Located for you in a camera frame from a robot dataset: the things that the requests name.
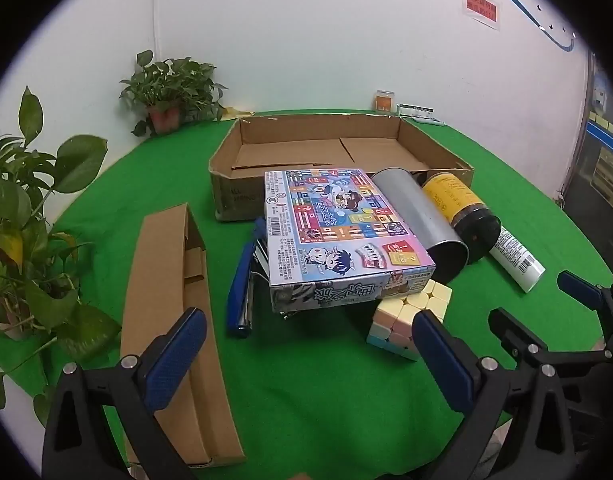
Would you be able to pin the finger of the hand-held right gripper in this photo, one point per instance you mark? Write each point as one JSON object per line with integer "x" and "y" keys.
{"x": 511, "y": 330}
{"x": 581, "y": 290}

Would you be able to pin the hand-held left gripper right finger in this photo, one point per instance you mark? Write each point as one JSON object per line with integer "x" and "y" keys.
{"x": 444, "y": 360}

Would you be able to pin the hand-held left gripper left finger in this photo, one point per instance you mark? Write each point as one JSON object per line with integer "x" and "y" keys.
{"x": 179, "y": 355}

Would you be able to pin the white tube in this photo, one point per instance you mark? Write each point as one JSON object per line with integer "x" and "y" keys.
{"x": 516, "y": 260}

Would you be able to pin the blue stapler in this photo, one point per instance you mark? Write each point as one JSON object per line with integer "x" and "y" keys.
{"x": 239, "y": 300}

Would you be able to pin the small cardboard box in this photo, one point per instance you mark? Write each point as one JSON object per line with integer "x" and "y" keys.
{"x": 156, "y": 270}

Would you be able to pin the yellow label tea jar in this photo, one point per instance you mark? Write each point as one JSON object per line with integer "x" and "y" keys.
{"x": 451, "y": 195}

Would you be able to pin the silver metal can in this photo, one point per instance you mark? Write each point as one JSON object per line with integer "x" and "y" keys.
{"x": 416, "y": 210}

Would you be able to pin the cartoon board game box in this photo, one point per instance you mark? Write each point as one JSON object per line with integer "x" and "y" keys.
{"x": 326, "y": 230}

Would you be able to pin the large cardboard box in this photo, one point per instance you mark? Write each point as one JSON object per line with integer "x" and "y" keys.
{"x": 286, "y": 140}

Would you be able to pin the pastel puzzle cube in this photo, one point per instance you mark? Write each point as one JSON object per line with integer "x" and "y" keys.
{"x": 391, "y": 330}

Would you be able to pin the blue notice board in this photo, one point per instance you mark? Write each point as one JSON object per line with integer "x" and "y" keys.
{"x": 606, "y": 137}

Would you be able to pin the large leafy potted plant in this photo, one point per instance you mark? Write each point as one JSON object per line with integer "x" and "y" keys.
{"x": 16, "y": 200}

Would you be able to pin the white flat card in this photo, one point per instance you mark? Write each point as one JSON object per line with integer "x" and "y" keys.
{"x": 429, "y": 120}

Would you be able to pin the yellow paper scrap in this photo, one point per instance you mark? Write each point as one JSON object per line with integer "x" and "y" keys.
{"x": 236, "y": 111}

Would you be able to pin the small orange box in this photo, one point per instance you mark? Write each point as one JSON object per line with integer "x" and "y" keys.
{"x": 385, "y": 101}

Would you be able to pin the small potted plant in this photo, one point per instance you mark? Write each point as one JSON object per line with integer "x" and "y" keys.
{"x": 176, "y": 80}

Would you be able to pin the red wall sign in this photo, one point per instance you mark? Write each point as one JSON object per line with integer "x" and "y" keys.
{"x": 480, "y": 7}

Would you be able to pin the white wall conduit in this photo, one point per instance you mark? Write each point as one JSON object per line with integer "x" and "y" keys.
{"x": 156, "y": 10}

